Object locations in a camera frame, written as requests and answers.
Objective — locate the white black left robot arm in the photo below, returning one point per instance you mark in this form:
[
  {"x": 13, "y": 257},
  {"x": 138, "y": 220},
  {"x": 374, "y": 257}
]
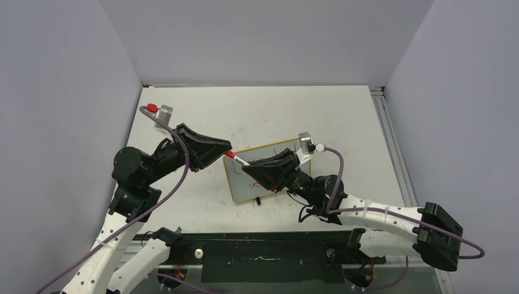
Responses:
[{"x": 133, "y": 201}]

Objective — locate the aluminium rail at table edge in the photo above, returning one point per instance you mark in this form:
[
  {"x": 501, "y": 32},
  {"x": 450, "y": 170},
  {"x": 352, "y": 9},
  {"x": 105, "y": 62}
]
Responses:
[{"x": 396, "y": 155}]

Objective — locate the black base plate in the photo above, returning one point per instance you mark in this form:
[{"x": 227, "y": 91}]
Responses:
[{"x": 272, "y": 257}]

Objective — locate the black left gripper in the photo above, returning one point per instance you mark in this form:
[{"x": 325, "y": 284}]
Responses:
[{"x": 202, "y": 150}]

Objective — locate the white marker pen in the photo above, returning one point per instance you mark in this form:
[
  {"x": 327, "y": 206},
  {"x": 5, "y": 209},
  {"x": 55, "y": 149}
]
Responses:
[{"x": 241, "y": 161}]

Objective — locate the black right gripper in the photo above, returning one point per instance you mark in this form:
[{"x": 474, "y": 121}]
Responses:
[{"x": 275, "y": 173}]

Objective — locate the yellow framed small whiteboard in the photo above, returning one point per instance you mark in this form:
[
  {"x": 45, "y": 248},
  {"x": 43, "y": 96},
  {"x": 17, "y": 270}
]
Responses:
[{"x": 244, "y": 188}]

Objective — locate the red marker cap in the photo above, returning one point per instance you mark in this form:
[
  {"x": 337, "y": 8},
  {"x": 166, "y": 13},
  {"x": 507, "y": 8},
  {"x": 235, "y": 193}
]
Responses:
[{"x": 230, "y": 154}]

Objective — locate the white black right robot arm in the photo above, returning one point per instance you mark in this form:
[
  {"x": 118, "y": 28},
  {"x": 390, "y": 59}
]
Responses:
[{"x": 427, "y": 232}]

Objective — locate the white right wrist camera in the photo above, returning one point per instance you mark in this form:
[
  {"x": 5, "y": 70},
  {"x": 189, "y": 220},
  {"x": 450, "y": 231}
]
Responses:
[{"x": 308, "y": 148}]

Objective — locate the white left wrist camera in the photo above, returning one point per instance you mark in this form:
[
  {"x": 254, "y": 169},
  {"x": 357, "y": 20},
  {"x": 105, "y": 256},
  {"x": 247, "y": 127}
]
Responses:
[{"x": 164, "y": 115}]

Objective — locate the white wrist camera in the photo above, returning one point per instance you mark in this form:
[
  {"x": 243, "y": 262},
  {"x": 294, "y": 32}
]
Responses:
[
  {"x": 308, "y": 148},
  {"x": 164, "y": 115}
]

